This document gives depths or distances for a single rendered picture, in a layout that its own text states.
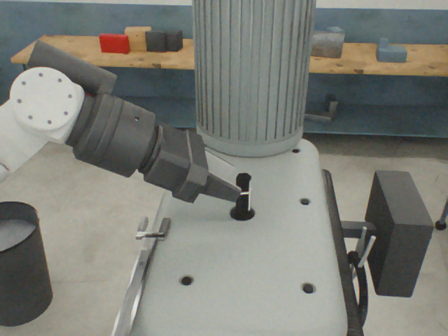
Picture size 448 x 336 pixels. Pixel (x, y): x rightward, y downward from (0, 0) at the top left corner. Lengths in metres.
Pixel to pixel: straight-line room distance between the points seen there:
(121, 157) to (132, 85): 4.77
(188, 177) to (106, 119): 0.12
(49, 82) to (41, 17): 4.89
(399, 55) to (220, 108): 3.76
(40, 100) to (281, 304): 0.34
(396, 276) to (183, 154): 0.63
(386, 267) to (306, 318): 0.52
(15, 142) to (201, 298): 0.29
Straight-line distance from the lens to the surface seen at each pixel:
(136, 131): 0.53
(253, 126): 0.75
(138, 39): 4.57
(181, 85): 5.17
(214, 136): 0.79
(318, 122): 4.64
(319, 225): 0.64
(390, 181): 1.07
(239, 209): 0.64
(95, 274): 3.31
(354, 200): 3.98
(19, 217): 3.10
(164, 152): 0.54
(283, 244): 0.61
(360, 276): 1.09
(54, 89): 0.51
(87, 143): 0.53
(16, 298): 2.99
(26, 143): 0.60
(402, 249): 1.00
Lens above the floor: 2.30
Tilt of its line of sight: 33 degrees down
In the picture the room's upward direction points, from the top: straight up
